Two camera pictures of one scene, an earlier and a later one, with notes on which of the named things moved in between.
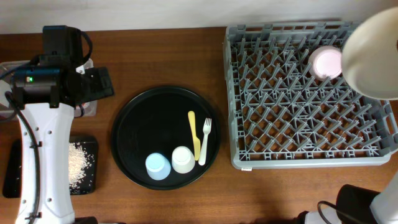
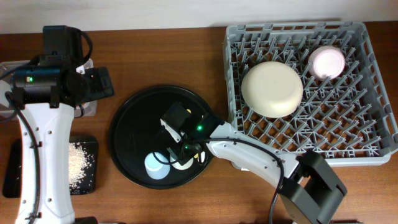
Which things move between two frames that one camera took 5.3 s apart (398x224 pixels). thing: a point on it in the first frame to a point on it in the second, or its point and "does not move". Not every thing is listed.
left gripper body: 100,87 does not move
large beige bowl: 370,58 to 272,89
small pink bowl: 325,63 does not move
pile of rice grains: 79,161 does not move
